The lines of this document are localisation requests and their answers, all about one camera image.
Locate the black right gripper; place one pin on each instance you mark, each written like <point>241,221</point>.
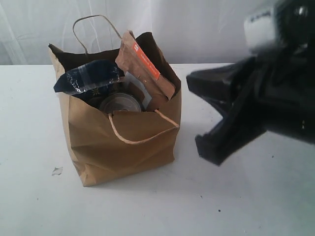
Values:
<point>278,93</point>

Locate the brown kraft pouch orange label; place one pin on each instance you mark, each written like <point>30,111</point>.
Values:
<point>132,59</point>

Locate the brown paper bag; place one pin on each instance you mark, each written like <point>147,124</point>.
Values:
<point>104,146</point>

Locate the spaghetti pasta packet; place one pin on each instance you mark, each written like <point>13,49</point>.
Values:
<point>94,79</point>

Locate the clear plastic scrap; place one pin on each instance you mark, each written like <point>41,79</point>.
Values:
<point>57,171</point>

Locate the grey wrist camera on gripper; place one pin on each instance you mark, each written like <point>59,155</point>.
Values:
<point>261,30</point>

